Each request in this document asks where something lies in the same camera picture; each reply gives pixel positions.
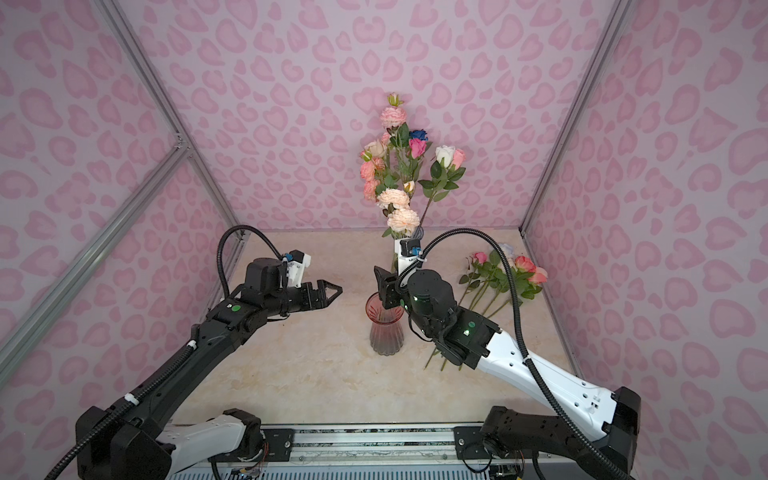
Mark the peach carnation spray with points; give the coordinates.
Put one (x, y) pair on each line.
(404, 228)

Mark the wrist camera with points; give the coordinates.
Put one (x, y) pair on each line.
(408, 252)
(296, 262)

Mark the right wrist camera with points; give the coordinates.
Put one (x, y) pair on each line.
(408, 252)

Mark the blue rose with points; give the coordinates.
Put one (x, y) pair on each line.
(419, 135)

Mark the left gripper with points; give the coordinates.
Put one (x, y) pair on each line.
(322, 300)

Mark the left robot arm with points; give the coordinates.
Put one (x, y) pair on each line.
(149, 407)

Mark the pink rose spray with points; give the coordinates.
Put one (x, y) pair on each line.
(391, 171)

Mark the left diagonal aluminium frame bar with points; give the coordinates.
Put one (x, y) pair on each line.
(38, 320)

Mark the corner aluminium post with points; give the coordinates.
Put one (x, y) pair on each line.
(117, 21)
(620, 15)

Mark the pile of pink flowers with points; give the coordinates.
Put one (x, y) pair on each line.
(486, 288)

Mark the magenta rose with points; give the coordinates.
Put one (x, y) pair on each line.
(417, 149)

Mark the right corner aluminium post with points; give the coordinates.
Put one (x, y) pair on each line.
(620, 15)

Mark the left corner aluminium post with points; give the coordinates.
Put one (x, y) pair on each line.
(117, 21)

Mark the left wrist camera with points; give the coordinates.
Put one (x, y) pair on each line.
(296, 262)

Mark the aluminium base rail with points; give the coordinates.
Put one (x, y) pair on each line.
(372, 447)

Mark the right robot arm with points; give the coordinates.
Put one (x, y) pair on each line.
(593, 426)

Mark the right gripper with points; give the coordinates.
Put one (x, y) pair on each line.
(387, 288)

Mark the red glass vase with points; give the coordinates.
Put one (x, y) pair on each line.
(386, 336)

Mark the cream white rose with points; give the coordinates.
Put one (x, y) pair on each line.
(375, 149)

